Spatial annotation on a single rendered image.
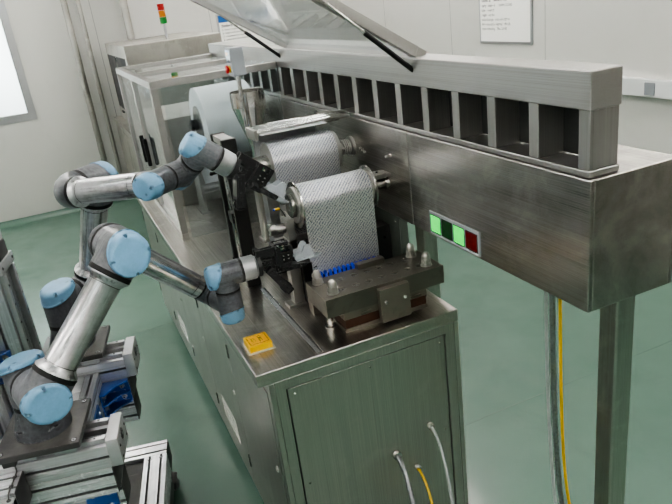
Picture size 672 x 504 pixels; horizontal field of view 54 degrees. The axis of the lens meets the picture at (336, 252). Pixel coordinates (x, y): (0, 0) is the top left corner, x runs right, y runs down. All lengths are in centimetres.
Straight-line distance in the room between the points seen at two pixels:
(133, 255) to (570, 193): 107
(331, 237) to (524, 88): 82
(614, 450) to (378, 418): 67
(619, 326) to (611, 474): 45
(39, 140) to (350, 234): 565
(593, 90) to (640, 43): 309
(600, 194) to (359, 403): 98
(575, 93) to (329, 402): 111
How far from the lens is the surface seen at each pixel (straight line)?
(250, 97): 264
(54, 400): 182
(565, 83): 143
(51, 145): 746
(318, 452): 206
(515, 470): 285
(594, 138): 142
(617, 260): 154
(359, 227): 210
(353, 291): 193
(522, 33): 523
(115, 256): 175
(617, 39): 459
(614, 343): 176
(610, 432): 190
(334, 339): 196
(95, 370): 246
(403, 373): 206
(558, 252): 154
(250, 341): 198
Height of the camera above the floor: 185
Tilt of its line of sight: 22 degrees down
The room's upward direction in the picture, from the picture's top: 7 degrees counter-clockwise
